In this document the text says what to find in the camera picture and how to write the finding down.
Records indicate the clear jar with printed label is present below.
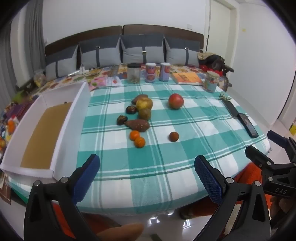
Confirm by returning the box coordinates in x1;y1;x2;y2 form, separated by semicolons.
203;71;220;93

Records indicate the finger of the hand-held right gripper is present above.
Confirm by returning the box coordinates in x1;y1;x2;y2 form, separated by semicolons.
245;146;277;173
267;130;296;163

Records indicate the brownish green fruit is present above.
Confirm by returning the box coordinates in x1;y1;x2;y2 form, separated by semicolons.
138;108;152;120

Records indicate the white door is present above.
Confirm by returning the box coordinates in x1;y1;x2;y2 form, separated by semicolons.
205;0;238;54

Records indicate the clear jar with black lid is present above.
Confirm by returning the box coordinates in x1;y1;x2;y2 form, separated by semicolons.
127;63;141;84

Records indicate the white snack packet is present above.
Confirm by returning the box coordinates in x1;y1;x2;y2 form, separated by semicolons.
105;77;122;87

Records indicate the brown headboard panel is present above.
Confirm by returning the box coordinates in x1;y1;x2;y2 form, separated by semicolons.
45;25;122;58
123;24;204;52

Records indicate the orange book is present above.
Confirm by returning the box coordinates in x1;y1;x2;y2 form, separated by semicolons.
170;72;203;86

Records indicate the person's left hand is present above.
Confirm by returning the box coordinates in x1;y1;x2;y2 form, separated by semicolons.
96;223;144;241

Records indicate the person's right hand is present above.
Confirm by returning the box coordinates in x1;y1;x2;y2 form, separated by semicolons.
270;195;296;220

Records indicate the green white plaid cloth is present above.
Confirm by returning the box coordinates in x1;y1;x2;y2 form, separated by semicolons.
54;80;271;215

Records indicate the dark bag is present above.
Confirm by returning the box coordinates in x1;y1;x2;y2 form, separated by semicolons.
198;52;234;77

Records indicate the white box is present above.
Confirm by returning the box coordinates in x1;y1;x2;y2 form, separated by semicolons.
0;82;91;179

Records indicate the blue and orange labelled can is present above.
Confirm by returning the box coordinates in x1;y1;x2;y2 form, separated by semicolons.
159;62;171;82

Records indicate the dark wooden chair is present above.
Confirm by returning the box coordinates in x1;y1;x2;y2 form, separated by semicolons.
16;79;35;93

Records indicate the black phone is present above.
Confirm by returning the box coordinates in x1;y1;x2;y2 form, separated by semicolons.
222;100;239;120

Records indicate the pink snack packet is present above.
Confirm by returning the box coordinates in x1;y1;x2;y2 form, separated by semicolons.
89;77;109;91

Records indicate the clear bag of snacks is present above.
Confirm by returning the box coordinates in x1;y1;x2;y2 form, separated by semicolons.
33;71;45;87

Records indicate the yellow apple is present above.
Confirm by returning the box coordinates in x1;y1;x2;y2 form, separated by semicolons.
136;97;153;111

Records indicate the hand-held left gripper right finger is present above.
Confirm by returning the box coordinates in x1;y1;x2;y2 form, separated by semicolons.
194;155;271;241

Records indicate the grey pillow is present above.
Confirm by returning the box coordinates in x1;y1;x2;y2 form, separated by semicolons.
164;37;200;66
120;34;165;65
79;38;122;70
45;44;79;80

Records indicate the small brown sweet potato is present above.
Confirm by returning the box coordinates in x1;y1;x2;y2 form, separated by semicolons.
131;94;148;105

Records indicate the grey curtain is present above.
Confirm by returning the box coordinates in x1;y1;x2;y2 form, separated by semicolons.
0;0;45;93

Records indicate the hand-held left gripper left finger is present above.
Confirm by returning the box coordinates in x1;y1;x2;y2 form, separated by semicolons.
24;154;101;241

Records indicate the large brown sweet potato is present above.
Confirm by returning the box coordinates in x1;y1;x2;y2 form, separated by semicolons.
125;119;150;132

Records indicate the red apple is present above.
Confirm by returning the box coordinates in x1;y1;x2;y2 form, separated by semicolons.
168;93;184;109

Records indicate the black smartphone with lit screen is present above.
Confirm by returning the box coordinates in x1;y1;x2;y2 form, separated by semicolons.
238;113;259;139

